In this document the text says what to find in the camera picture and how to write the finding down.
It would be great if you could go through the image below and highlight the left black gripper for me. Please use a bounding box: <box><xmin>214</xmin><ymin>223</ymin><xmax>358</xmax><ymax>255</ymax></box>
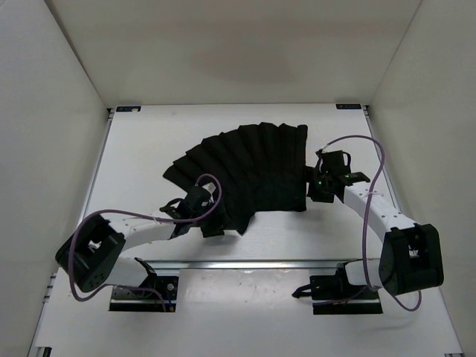
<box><xmin>193</xmin><ymin>196</ymin><xmax>239</xmax><ymax>237</ymax></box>

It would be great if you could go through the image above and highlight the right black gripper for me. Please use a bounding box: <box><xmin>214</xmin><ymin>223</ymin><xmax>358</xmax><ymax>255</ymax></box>
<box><xmin>293</xmin><ymin>166</ymin><xmax>332</xmax><ymax>203</ymax></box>

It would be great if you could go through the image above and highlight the black pleated skirt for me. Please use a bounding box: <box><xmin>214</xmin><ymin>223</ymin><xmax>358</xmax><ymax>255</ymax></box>
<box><xmin>163</xmin><ymin>123</ymin><xmax>308</xmax><ymax>237</ymax></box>

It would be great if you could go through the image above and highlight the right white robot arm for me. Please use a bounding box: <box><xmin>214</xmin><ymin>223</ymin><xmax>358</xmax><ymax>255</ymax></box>
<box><xmin>308</xmin><ymin>150</ymin><xmax>444</xmax><ymax>298</ymax></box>

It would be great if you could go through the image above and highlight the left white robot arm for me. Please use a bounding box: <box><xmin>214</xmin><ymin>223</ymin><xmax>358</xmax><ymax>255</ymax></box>
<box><xmin>55</xmin><ymin>183</ymin><xmax>222</xmax><ymax>302</ymax></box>

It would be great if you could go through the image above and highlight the right blue corner label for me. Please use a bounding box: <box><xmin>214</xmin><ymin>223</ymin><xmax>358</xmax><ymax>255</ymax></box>
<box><xmin>335</xmin><ymin>103</ymin><xmax>362</xmax><ymax>110</ymax></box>

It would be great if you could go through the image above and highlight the blue corner label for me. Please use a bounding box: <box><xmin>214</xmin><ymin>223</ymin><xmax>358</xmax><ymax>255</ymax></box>
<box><xmin>335</xmin><ymin>103</ymin><xmax>362</xmax><ymax>110</ymax></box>
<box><xmin>115</xmin><ymin>106</ymin><xmax>141</xmax><ymax>112</ymax></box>

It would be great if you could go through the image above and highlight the left blue corner label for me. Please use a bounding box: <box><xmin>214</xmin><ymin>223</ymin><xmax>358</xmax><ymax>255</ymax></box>
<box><xmin>115</xmin><ymin>106</ymin><xmax>141</xmax><ymax>112</ymax></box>

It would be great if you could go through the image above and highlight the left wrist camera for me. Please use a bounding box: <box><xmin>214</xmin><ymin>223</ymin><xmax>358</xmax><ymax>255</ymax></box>
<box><xmin>200</xmin><ymin>182</ymin><xmax>218</xmax><ymax>203</ymax></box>

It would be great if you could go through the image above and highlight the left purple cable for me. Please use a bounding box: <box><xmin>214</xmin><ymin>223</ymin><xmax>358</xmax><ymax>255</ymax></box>
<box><xmin>70</xmin><ymin>173</ymin><xmax>223</xmax><ymax>302</ymax></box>

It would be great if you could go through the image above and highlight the purple cable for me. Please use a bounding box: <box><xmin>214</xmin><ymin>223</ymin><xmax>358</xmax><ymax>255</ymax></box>
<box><xmin>321</xmin><ymin>135</ymin><xmax>423</xmax><ymax>311</ymax></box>
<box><xmin>70</xmin><ymin>173</ymin><xmax>223</xmax><ymax>302</ymax></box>

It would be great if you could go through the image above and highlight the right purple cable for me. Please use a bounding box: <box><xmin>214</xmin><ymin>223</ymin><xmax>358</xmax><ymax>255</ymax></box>
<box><xmin>321</xmin><ymin>135</ymin><xmax>423</xmax><ymax>311</ymax></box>

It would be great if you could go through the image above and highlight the aluminium front rail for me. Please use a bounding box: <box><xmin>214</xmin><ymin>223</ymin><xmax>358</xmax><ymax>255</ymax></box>
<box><xmin>147</xmin><ymin>260</ymin><xmax>358</xmax><ymax>270</ymax></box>

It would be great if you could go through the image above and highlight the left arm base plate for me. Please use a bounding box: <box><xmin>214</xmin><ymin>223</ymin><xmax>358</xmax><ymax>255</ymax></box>
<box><xmin>109</xmin><ymin>270</ymin><xmax>179</xmax><ymax>313</ymax></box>

